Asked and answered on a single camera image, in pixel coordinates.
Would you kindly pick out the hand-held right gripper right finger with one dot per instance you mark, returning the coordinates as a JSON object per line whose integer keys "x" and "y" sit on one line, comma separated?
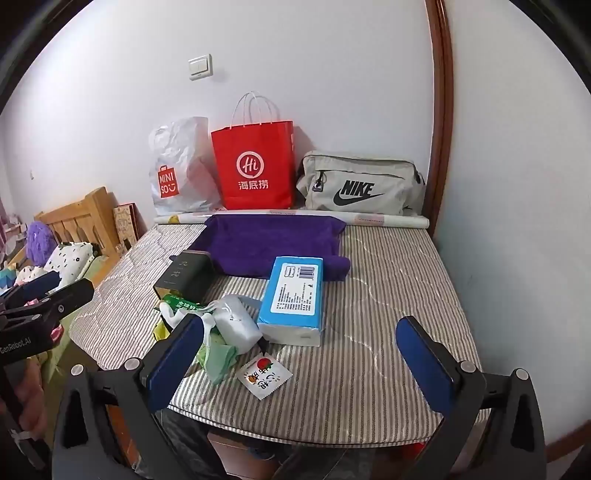
{"x": 425, "y": 364}

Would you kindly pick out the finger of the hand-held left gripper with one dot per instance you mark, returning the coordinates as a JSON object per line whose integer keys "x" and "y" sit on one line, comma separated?
{"x": 37, "y": 284}
{"x": 74, "y": 293}

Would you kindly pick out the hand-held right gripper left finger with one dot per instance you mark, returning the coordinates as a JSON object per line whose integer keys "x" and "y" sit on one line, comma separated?
{"x": 178, "y": 364}

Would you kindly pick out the light green cloth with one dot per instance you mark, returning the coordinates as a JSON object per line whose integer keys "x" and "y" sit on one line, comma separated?
{"x": 217, "y": 360}

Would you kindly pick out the white glove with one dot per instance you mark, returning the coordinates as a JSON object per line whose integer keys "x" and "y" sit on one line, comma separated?
{"x": 173, "y": 319}

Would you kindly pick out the green snack packet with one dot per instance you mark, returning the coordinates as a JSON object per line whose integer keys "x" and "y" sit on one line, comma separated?
{"x": 182, "y": 305}

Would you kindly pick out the white fruit print sachet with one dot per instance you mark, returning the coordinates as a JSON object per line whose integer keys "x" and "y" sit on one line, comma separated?
{"x": 263, "y": 376}

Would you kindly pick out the person's left hand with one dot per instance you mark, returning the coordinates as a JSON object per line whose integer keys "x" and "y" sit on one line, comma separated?
{"x": 32, "y": 406}

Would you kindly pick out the light green bedsheet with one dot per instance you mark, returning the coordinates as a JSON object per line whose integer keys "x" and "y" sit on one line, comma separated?
{"x": 81, "y": 286}

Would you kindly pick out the white dotted pillow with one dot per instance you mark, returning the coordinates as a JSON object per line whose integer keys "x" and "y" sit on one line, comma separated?
{"x": 69, "y": 261}

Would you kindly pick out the purple plush toy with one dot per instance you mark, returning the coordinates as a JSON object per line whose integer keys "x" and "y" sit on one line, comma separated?
{"x": 40, "y": 242}

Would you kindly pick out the brown framed book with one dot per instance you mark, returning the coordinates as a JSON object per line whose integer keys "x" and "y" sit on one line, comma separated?
{"x": 125, "y": 224}

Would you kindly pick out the dark green box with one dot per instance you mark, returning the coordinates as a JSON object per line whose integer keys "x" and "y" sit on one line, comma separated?
{"x": 184, "y": 277}

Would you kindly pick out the wooden headboard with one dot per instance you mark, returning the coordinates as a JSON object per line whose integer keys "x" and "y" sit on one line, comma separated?
{"x": 99, "y": 207}

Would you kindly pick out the blue tissue pack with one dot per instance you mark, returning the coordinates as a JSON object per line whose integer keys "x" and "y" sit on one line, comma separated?
{"x": 291, "y": 300}

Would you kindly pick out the printed paper roll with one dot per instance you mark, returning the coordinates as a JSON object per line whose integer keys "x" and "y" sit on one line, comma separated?
{"x": 392, "y": 220}

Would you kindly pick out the purple towel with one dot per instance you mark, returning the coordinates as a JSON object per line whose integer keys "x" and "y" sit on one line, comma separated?
{"x": 277, "y": 240}

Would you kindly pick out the white plastic shopping bag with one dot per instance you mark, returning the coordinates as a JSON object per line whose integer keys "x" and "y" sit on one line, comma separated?
{"x": 178, "y": 157}

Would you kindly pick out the beige waist bag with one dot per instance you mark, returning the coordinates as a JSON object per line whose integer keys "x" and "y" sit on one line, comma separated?
{"x": 360, "y": 184}

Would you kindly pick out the red paper shopping bag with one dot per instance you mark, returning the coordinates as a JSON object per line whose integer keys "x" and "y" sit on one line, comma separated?
{"x": 254, "y": 161}

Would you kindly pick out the white light switch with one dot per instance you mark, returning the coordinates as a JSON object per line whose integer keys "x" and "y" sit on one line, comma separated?
{"x": 201, "y": 67}

